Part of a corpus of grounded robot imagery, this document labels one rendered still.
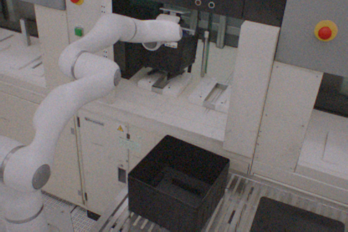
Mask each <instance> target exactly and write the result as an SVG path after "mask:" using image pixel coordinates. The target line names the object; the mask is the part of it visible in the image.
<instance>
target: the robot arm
mask: <svg viewBox="0 0 348 232"><path fill-rule="evenodd" d="M156 18H157V19H156V20H151V21H140V20H138V19H134V18H131V17H126V16H122V15H119V14H114V13H107V14H105V15H103V16H101V17H100V18H99V19H98V21H97V22H96V23H95V25H94V27H93V28H92V29H91V30H90V31H89V33H88V34H86V35H85V36H84V37H83V38H81V39H78V40H77V41H75V42H73V43H72V44H70V45H68V46H67V47H66V48H65V49H64V50H63V51H62V52H61V55H60V56H59V59H58V67H59V69H60V70H61V72H62V73H63V74H64V75H66V76H67V77H68V78H71V79H75V80H76V81H73V82H71V83H67V84H64V85H60V86H58V87H56V88H55V89H53V90H52V91H51V92H50V93H49V94H48V96H46V97H45V98H44V100H43V101H42V102H41V103H40V105H39V107H38V108H37V110H36V111H35V113H34V115H33V121H32V124H33V127H34V131H35V136H34V140H33V141H32V143H31V144H30V145H29V146H27V145H25V144H23V143H21V142H18V141H15V140H13V139H11V138H8V137H6V136H2V135H0V207H1V213H2V217H3V218H4V223H5V225H6V231H7V232H59V230H58V229H57V228H56V226H54V225H51V224H50V223H47V218H46V214H45V206H44V200H43V197H42V193H41V191H40V189H41V188H42V187H43V186H44V185H45V184H46V183H47V182H48V180H49V179H50V175H51V173H52V169H53V163H54V158H55V149H56V146H57V142H58V140H59V138H60V136H61V133H62V131H63V130H64V128H65V126H66V124H68V122H69V121H70V119H71V118H72V117H73V115H74V114H75V113H76V112H77V111H78V110H79V109H80V108H81V107H83V106H84V105H85V104H87V103H89V102H90V101H94V100H97V99H100V98H102V97H104V96H107V95H108V94H110V93H111V92H112V91H113V90H115V89H116V88H117V85H118V84H119V82H120V80H121V71H120V68H119V67H118V65H117V63H116V62H113V61H112V60H110V59H108V58H106V57H102V56H98V55H95V54H94V53H96V52H98V51H100V50H104V49H105V48H107V47H109V46H111V45H114V44H115V43H116V42H117V41H123V42H132V43H142V45H143V46H144V47H145V48H146V49H147V50H157V49H158V48H159V46H161V45H163V44H166V43H170V42H176V41H179V40H180V39H181V37H182V35H183V31H182V29H181V27H180V24H182V23H185V20H184V19H182V18H181V14H180V13H179V12H178V13H177V14H176V16H170V11H168V12H167V13H165V14H160V15H159V16H157V17H156Z"/></svg>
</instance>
